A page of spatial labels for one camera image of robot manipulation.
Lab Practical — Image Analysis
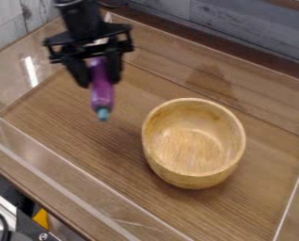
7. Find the clear acrylic corner bracket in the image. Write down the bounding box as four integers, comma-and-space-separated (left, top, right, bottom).
99, 12, 114, 24

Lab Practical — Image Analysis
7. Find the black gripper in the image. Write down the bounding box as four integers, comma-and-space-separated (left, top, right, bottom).
43, 0, 135, 88

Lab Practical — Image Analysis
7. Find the black cable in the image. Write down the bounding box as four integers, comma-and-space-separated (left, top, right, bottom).
0, 210, 11, 241

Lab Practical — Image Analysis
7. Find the purple toy eggplant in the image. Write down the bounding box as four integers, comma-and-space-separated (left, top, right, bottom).
90, 57, 115, 121

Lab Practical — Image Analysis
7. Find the yellow warning label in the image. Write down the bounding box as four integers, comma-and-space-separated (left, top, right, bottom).
32, 209, 50, 229

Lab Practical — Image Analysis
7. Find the clear acrylic tray wall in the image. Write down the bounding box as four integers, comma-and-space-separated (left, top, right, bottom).
0, 118, 192, 241

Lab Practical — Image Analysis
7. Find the brown wooden bowl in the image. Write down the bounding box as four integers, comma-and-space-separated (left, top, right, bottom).
140, 98, 247, 189

